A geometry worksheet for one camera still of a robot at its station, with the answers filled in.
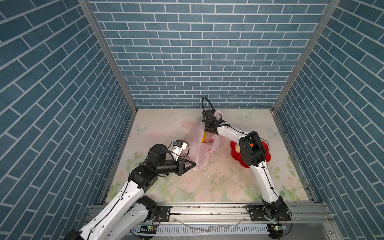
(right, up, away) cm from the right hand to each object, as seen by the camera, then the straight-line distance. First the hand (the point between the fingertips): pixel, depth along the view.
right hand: (201, 121), depth 106 cm
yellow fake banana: (+2, -8, -22) cm, 23 cm away
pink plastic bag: (-1, -15, -30) cm, 34 cm away
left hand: (-3, -21, -38) cm, 44 cm away
